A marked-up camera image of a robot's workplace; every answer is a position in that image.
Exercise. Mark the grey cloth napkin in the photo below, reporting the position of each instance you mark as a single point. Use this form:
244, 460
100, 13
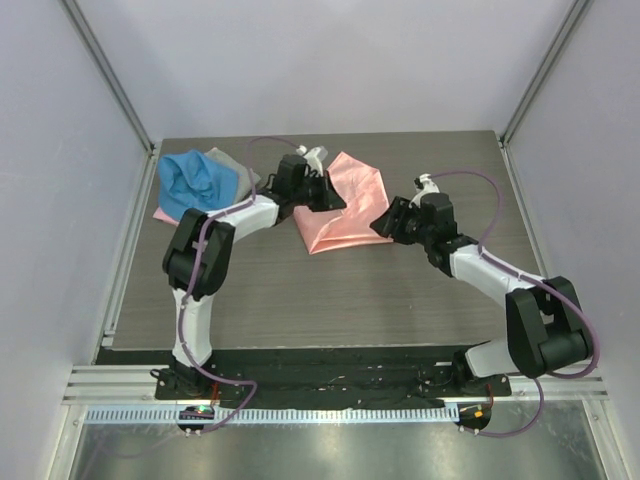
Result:
245, 177

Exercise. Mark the pink satin napkin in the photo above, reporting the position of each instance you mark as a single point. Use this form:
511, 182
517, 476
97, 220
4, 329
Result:
362, 188

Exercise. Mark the blue cloth napkin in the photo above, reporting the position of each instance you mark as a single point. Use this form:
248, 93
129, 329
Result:
192, 180

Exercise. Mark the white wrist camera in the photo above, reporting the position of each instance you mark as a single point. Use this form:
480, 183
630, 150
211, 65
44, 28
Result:
424, 184
314, 157

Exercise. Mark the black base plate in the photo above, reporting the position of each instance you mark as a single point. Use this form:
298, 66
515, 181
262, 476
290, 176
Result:
328, 378

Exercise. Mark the white slotted cable duct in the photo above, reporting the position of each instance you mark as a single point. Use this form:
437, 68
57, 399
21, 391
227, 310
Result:
184, 415

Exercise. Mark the right aluminium frame post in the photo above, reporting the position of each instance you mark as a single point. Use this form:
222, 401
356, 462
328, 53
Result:
569, 25

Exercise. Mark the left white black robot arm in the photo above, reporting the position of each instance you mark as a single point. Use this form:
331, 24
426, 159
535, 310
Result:
198, 257

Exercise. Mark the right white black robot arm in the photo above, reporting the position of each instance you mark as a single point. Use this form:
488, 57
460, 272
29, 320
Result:
546, 329

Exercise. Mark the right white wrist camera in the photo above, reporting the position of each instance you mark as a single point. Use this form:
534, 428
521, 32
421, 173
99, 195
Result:
424, 184

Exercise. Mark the aluminium front rail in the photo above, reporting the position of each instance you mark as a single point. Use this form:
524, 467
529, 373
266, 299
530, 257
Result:
132, 384

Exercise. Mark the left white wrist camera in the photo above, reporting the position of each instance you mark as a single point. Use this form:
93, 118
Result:
314, 157

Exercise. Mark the aluminium frame post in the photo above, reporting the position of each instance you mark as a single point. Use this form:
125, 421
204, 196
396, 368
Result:
86, 34
569, 25

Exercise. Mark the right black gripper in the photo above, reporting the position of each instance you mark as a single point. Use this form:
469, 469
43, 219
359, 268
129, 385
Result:
387, 226

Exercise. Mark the left aluminium frame post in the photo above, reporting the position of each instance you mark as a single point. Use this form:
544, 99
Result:
86, 34

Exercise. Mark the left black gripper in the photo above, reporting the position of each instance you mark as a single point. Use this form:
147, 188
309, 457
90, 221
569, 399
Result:
330, 199

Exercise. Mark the pink cloth under pile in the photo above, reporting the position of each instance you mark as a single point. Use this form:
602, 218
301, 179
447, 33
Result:
160, 215

